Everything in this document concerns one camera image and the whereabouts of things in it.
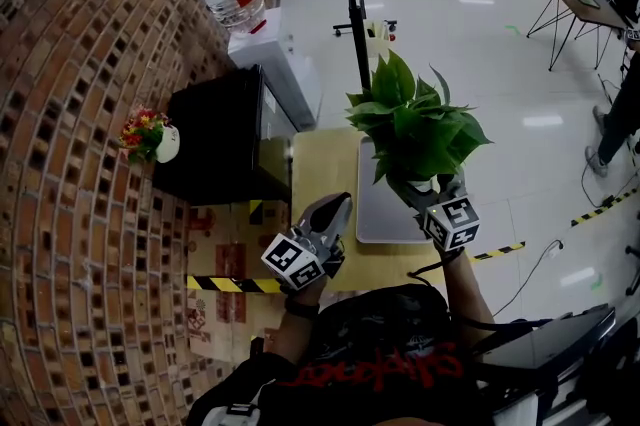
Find red yellow flowers white pot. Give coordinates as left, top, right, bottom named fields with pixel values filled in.
left=118, top=105, right=182, bottom=166

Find black cabinet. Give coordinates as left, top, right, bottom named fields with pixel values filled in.
left=151, top=63, right=297, bottom=207

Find white water dispenser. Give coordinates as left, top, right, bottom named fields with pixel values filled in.
left=227, top=6, right=324, bottom=131

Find black yellow hazard tape strip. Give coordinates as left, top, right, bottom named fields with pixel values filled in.
left=570, top=186, right=640, bottom=228
left=469, top=241, right=527, bottom=263

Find person's black printed shirt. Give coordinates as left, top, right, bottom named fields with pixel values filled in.
left=184, top=283, right=504, bottom=426

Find black flat case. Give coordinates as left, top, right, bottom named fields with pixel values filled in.
left=471, top=303, right=617, bottom=371

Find printed cardboard box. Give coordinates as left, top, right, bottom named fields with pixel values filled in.
left=185, top=198, right=294, bottom=361

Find black stand pole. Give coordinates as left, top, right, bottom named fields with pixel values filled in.
left=323, top=0, right=399, bottom=91

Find black floor cable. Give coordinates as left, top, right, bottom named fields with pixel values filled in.
left=491, top=238, right=566, bottom=318

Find green potted flower white pot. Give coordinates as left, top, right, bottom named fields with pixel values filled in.
left=345, top=48, right=494, bottom=201

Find grey tray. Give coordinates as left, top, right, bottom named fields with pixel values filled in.
left=355, top=135, right=442, bottom=245

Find person's left forearm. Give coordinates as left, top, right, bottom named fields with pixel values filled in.
left=268, top=282, right=327, bottom=366

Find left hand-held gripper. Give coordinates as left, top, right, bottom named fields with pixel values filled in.
left=260, top=192, right=354, bottom=292

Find wooden desk with metal legs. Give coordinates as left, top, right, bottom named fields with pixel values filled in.
left=525, top=0, right=632, bottom=72

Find person's right forearm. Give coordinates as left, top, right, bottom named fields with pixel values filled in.
left=438, top=247, right=496, bottom=346

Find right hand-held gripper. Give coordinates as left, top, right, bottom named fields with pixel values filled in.
left=394, top=168, right=482, bottom=253

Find black wristband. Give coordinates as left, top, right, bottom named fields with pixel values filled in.
left=283, top=297, right=321, bottom=320

